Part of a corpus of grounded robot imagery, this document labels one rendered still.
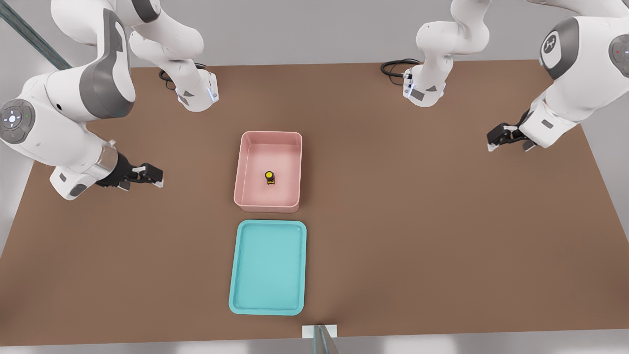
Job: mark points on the pink plastic box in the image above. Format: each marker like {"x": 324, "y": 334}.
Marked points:
{"x": 268, "y": 172}

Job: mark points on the yellow black button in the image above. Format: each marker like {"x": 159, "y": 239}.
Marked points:
{"x": 270, "y": 177}

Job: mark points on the pale blue-green tray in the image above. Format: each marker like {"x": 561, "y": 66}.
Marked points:
{"x": 268, "y": 268}

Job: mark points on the silver frame post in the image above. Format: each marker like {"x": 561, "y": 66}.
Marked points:
{"x": 34, "y": 37}
{"x": 320, "y": 339}

